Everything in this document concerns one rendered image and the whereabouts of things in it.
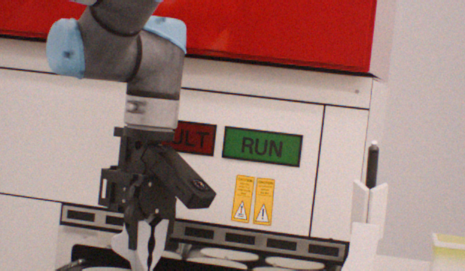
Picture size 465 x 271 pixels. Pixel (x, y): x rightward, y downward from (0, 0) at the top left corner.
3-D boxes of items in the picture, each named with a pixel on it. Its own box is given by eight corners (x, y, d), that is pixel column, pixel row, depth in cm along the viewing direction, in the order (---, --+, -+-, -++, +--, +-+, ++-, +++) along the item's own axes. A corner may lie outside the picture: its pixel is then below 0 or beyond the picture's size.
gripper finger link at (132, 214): (142, 247, 136) (148, 185, 136) (151, 249, 135) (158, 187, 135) (119, 248, 132) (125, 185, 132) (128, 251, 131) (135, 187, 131)
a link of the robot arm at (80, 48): (70, -14, 123) (144, -3, 130) (37, 42, 131) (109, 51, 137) (83, 32, 119) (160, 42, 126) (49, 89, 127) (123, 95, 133)
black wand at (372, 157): (380, 146, 104) (381, 139, 105) (366, 144, 104) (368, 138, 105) (367, 277, 116) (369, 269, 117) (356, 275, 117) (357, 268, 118)
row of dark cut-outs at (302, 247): (62, 220, 152) (64, 205, 152) (343, 260, 144) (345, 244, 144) (61, 220, 151) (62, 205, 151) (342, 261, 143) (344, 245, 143)
